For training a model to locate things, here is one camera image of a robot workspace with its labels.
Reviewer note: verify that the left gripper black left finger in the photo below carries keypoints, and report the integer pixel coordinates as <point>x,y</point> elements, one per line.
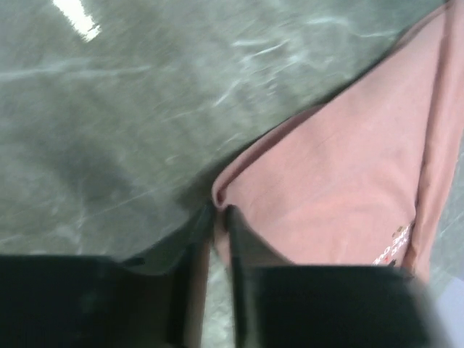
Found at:
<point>153,299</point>

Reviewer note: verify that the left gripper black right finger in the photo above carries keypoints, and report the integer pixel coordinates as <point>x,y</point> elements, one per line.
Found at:
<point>279,304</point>

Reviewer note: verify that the pink printed t shirt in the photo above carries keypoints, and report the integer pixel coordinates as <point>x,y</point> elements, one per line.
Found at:
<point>363,179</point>

